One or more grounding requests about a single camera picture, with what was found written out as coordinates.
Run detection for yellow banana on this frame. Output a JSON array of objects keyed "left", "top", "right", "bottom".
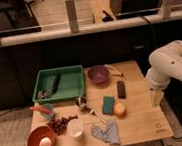
[{"left": 105, "top": 64, "right": 124, "bottom": 77}]

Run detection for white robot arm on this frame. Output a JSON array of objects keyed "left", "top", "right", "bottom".
[{"left": 145, "top": 40, "right": 182, "bottom": 107}]

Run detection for white paper cup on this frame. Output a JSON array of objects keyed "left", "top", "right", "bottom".
[{"left": 66, "top": 119, "right": 84, "bottom": 140}]

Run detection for blue cup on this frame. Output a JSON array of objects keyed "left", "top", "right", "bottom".
[{"left": 42, "top": 103, "right": 55, "bottom": 119}]

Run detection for orange fruit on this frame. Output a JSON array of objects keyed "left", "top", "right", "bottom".
[{"left": 113, "top": 103, "right": 126, "bottom": 117}]

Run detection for wooden table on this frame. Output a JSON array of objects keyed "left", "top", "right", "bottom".
[{"left": 15, "top": 56, "right": 175, "bottom": 146}]

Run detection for green sponge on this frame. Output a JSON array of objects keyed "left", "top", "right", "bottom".
[{"left": 102, "top": 96, "right": 115, "bottom": 115}]

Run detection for blue grey cloth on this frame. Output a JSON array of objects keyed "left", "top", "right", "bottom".
[{"left": 90, "top": 121, "right": 121, "bottom": 146}]

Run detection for purple bowl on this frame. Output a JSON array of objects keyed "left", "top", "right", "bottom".
[{"left": 87, "top": 65, "right": 109, "bottom": 84}]

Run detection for metal measuring spoon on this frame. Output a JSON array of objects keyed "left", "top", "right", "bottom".
[{"left": 75, "top": 97, "right": 107, "bottom": 123}]

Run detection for bunch of red grapes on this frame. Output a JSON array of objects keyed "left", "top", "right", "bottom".
[{"left": 47, "top": 115, "right": 78, "bottom": 133}]

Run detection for green plastic tray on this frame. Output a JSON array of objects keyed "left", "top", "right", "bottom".
[{"left": 32, "top": 65, "right": 86, "bottom": 104}]

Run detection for red carrot toy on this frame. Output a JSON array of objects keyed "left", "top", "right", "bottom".
[{"left": 30, "top": 106, "right": 50, "bottom": 115}]

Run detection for small grey items in tray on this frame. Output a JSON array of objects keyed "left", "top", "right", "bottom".
[{"left": 38, "top": 90, "right": 52, "bottom": 99}]

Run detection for white egg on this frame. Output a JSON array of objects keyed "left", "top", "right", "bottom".
[{"left": 39, "top": 137, "right": 51, "bottom": 146}]

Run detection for orange bowl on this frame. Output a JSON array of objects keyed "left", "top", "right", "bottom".
[{"left": 27, "top": 126, "right": 56, "bottom": 146}]

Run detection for white horizontal rail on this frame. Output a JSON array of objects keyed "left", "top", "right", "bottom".
[{"left": 0, "top": 10, "right": 182, "bottom": 47}]

